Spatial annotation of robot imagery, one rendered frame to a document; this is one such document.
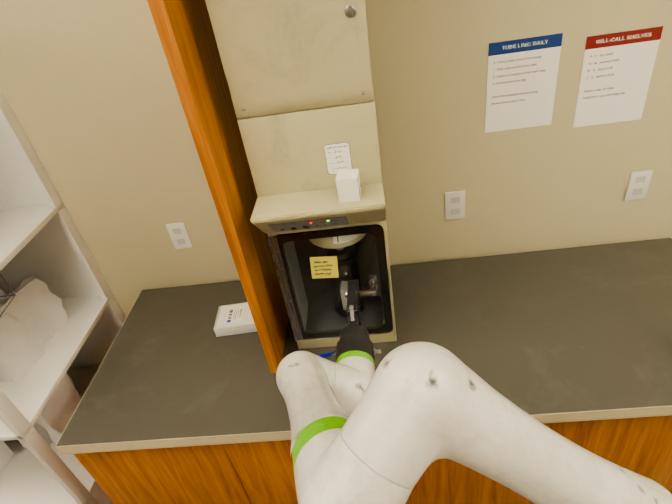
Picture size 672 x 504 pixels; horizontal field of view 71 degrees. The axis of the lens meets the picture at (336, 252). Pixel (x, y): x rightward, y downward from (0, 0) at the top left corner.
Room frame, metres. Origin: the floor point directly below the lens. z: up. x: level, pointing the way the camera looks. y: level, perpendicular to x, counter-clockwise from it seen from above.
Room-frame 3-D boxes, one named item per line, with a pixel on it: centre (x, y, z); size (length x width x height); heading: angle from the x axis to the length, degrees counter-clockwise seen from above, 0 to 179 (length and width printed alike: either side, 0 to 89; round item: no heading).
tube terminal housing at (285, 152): (1.18, 0.00, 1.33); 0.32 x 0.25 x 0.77; 83
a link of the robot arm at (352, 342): (0.78, -0.01, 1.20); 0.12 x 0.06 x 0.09; 83
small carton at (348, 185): (0.99, -0.06, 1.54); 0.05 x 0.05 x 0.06; 78
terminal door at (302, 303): (1.05, 0.02, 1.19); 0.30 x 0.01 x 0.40; 83
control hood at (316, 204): (1.00, 0.02, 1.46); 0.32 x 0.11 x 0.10; 83
